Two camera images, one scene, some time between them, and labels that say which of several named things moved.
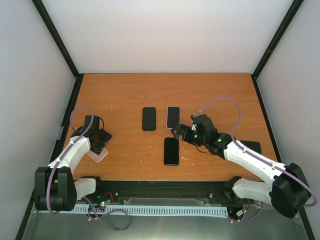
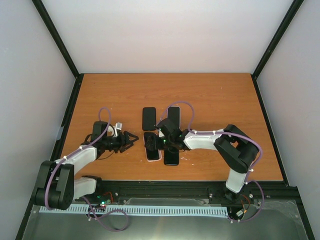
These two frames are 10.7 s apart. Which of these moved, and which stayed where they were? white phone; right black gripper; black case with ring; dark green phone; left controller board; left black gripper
Moved: left black gripper; right black gripper
Stayed: black case with ring; dark green phone; left controller board; white phone
